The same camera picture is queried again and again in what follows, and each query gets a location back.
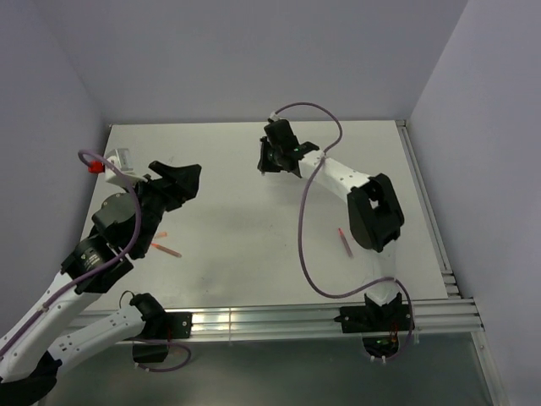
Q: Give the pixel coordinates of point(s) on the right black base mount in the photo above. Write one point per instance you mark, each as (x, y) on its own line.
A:
(380, 325)

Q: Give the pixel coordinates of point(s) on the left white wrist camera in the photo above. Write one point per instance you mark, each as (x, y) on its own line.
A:
(120, 158)

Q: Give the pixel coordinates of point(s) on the aluminium right side rail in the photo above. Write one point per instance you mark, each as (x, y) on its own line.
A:
(452, 289)

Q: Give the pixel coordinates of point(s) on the red pen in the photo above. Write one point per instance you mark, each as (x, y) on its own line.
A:
(345, 243)

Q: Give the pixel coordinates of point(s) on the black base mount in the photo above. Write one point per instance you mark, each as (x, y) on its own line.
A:
(154, 343)
(380, 325)

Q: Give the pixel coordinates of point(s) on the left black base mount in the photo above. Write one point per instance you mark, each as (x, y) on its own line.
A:
(154, 343)

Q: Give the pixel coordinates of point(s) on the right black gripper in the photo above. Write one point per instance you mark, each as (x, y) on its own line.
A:
(264, 164)

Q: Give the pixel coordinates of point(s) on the pink pen on table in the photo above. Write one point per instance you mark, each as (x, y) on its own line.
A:
(166, 250)

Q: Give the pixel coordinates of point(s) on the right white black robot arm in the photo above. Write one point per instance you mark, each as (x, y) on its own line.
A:
(374, 213)

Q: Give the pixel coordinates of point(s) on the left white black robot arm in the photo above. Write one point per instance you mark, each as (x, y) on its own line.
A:
(37, 351)

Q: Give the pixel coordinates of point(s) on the aluminium rail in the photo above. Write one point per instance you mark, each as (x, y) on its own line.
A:
(452, 289)
(306, 321)

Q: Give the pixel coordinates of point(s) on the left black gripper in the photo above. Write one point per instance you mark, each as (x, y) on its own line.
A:
(183, 179)

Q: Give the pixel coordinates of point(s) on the aluminium front rail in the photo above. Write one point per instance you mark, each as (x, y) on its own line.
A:
(306, 321)

